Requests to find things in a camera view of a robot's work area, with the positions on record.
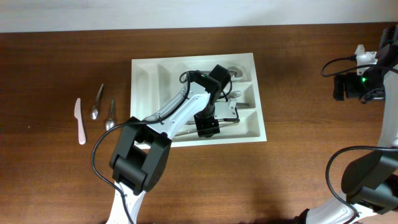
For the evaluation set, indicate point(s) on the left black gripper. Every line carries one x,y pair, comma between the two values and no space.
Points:
208,129

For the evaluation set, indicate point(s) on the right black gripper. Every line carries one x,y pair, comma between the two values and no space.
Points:
350,91

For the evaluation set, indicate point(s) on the steel table knife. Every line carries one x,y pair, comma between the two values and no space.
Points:
194,131
224,120

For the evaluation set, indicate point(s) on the steel fork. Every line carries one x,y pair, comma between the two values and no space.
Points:
243,106
234,94

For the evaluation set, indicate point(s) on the large steel spoon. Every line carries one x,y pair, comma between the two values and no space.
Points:
235,72

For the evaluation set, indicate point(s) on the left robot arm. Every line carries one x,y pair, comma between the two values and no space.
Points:
140,156

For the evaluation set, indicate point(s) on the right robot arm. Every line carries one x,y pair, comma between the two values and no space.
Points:
369,183

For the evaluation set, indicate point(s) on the white plastic cutlery tray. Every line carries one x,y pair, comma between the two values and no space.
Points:
154,82

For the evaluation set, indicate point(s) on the small steel teaspoon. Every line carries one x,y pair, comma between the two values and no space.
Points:
110,123
94,111

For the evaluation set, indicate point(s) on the pink plastic knife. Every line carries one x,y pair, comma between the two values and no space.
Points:
78,116

